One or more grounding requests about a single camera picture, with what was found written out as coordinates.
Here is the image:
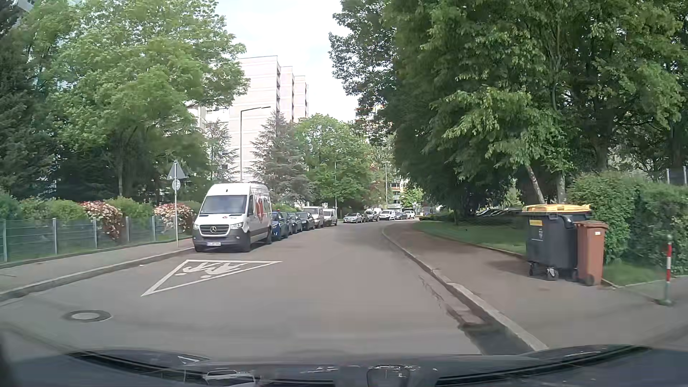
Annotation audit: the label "large grey yellow-lidded bin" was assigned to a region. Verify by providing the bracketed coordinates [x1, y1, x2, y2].
[522, 203, 593, 282]

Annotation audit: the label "green hedge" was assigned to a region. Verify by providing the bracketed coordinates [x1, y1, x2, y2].
[567, 172, 688, 276]

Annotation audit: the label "tall pale apartment building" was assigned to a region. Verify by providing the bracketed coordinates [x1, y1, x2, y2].
[188, 55, 309, 183]

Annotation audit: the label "grey paved pavement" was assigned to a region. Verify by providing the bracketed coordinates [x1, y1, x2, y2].
[0, 236, 195, 303]
[382, 220, 688, 353]

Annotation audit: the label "red and white bollard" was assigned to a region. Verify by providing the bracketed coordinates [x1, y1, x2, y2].
[660, 234, 675, 307]

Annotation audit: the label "row of parked cars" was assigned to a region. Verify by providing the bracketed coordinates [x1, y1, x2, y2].
[270, 206, 417, 242]

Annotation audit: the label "row of trees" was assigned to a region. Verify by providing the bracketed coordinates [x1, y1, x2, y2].
[0, 0, 377, 213]
[329, 0, 688, 218]

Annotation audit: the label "flowering bushes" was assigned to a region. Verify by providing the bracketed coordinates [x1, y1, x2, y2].
[0, 195, 202, 242]

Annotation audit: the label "car's own bonnet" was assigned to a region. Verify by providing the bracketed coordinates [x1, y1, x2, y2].
[0, 329, 688, 387]

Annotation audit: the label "grey asphalt road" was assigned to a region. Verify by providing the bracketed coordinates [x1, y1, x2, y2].
[0, 219, 538, 362]

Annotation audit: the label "grey wire mesh fence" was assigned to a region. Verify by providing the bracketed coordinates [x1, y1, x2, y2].
[0, 215, 178, 264]

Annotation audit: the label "road sign on post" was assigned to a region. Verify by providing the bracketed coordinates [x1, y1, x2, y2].
[167, 159, 188, 248]

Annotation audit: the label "white van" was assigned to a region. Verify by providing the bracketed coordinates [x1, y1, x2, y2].
[192, 182, 274, 253]

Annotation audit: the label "brown wheeled bin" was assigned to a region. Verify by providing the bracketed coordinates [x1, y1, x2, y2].
[573, 220, 610, 287]

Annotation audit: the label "grass verge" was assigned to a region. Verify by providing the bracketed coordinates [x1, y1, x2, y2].
[413, 220, 667, 287]

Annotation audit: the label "grey lamp post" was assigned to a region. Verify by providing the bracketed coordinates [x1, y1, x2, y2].
[239, 105, 272, 183]

